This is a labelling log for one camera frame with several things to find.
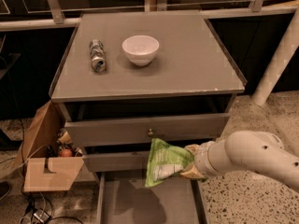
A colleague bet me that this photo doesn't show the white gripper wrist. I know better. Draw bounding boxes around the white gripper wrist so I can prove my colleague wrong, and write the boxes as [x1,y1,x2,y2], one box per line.
[180,141,223,179]

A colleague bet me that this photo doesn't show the green rice chip bag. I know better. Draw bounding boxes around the green rice chip bag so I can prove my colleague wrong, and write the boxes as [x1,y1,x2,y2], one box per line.
[145,138,207,188]

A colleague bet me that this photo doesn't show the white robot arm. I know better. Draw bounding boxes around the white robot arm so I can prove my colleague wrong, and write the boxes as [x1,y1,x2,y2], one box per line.
[180,131,299,192]

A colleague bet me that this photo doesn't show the grey middle drawer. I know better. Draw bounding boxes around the grey middle drawer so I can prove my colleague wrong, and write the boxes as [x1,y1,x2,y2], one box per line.
[83,146,150,173]

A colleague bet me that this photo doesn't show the grey drawer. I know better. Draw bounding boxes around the grey drawer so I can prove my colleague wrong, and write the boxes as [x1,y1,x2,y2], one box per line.
[65,113,230,147]
[83,146,150,173]
[96,170,210,224]

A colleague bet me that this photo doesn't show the grey bottom drawer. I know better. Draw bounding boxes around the grey bottom drawer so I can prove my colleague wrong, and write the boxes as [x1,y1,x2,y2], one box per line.
[96,170,210,224]

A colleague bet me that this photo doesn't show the grey top drawer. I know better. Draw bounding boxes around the grey top drawer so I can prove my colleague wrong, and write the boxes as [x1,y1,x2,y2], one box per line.
[65,113,230,147]

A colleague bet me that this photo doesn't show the grey drawer cabinet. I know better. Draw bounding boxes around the grey drawer cabinet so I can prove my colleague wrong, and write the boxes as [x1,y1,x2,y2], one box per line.
[49,10,248,224]

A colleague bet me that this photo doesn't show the white ceramic bowl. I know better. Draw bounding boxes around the white ceramic bowl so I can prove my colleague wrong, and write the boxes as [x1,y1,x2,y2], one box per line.
[122,35,160,66]

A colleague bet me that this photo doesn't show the red round item in box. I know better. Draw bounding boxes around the red round item in box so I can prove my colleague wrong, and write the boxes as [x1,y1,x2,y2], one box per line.
[60,148,73,157]

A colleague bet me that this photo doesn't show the tan packet in box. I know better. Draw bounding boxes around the tan packet in box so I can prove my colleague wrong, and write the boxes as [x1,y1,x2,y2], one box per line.
[58,129,72,145]

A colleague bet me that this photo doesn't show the crushed aluminium drink can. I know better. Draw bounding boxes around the crushed aluminium drink can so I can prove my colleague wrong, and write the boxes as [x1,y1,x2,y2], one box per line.
[89,39,107,73]

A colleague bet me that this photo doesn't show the brown cardboard box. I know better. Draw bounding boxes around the brown cardboard box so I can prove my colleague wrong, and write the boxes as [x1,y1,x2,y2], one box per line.
[14,102,83,192]

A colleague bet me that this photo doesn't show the white diagonal support pole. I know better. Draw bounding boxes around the white diagonal support pole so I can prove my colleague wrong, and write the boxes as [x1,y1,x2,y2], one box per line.
[251,8,299,105]

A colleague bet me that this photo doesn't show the small power adapter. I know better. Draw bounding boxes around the small power adapter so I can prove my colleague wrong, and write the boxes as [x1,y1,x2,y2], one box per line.
[34,209,50,224]

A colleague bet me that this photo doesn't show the metal railing frame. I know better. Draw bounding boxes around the metal railing frame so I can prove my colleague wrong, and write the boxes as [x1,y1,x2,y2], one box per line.
[0,0,299,31]

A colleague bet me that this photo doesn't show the black floor cables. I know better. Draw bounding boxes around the black floor cables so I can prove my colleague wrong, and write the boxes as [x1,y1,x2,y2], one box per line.
[0,119,85,224]

